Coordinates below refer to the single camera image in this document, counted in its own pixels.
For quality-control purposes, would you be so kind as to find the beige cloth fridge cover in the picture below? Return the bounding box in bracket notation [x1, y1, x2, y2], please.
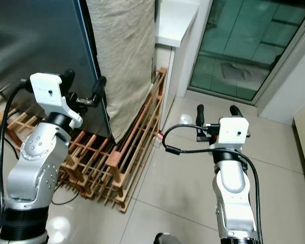
[85, 0, 157, 143]

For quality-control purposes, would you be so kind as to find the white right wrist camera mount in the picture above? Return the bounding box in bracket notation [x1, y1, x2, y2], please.
[209, 117, 250, 150]

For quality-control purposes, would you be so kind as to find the white top kitchen counter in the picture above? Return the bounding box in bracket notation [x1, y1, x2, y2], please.
[152, 0, 200, 97]

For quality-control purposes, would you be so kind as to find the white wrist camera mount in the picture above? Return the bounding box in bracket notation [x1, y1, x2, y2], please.
[209, 117, 250, 150]
[29, 73, 83, 129]

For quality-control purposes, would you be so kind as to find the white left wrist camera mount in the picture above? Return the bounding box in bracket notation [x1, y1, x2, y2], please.
[29, 73, 83, 129]

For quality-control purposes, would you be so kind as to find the wooden slatted rack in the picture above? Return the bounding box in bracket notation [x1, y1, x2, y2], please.
[0, 68, 168, 213]

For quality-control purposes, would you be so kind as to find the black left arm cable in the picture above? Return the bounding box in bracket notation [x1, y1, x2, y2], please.
[0, 80, 32, 244]

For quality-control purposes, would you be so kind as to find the grey robot leg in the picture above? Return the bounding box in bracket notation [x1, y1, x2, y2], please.
[154, 233, 184, 244]

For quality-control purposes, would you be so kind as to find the small red white carton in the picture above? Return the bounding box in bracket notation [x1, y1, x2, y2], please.
[154, 131, 164, 148]

